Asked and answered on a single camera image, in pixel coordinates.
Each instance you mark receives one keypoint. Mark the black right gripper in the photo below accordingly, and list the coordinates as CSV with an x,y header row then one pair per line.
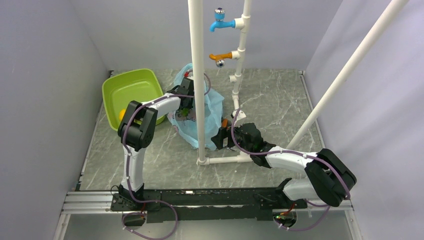
x,y
223,133

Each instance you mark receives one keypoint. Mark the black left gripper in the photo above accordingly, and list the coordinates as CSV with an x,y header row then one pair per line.
x,y
190,105

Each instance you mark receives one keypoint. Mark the light blue printed plastic bag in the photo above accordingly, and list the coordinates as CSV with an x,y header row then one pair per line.
x,y
213,111

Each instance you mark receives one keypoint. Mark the yellow fake mango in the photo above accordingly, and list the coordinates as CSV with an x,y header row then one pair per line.
x,y
121,114

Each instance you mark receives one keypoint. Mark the green fake grape bunch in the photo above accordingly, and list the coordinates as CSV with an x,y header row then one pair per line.
x,y
187,113

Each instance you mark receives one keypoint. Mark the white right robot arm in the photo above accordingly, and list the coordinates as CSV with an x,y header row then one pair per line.
x,y
326,177

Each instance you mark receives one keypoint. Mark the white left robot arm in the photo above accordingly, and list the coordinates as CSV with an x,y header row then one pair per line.
x,y
136,132

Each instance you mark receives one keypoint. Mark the hex key set orange holder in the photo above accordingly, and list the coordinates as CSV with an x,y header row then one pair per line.
x,y
224,123

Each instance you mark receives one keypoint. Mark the orange plastic faucet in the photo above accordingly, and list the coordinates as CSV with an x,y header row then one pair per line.
x,y
220,58

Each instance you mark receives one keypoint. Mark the lime green plastic basin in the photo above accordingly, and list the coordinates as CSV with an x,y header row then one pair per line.
x,y
118,91

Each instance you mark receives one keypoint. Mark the blue plastic faucet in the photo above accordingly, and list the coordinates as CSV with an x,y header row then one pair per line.
x,y
219,23

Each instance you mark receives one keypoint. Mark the white diagonal pole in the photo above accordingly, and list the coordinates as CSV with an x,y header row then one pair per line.
x,y
375,32

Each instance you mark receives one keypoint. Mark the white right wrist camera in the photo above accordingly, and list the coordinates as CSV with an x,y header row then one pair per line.
x,y
239,118

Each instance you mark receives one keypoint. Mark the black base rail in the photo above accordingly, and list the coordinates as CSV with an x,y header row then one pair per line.
x,y
162,205

